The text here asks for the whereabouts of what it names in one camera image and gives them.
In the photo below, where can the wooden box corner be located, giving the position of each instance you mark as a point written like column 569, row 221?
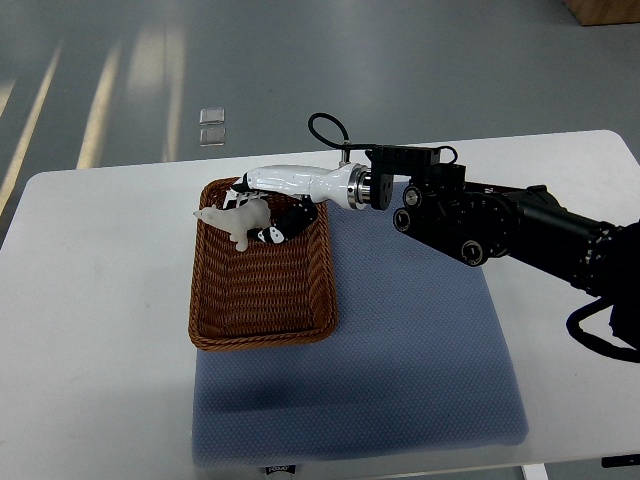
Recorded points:
column 604, row 12

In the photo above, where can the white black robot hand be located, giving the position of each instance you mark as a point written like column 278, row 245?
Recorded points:
column 300, row 187

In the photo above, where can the black table control panel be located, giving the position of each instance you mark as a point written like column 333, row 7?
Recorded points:
column 619, row 461

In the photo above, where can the lower clear floor tile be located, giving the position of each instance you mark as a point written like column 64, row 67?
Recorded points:
column 212, row 136

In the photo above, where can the white bear figurine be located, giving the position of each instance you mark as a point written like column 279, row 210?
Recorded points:
column 237, row 222

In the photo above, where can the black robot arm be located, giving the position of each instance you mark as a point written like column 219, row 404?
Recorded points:
column 474, row 222

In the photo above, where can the blue quilted mat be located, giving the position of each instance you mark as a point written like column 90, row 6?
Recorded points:
column 418, row 361

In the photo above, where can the brown wicker basket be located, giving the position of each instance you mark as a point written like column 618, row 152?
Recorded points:
column 268, row 295

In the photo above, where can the clear floor tile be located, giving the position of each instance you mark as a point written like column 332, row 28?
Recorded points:
column 212, row 136
column 212, row 116

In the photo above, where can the upper clear floor tile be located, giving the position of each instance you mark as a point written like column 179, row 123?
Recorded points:
column 212, row 116

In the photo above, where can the black mat label tag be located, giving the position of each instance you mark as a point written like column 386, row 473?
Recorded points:
column 280, row 469

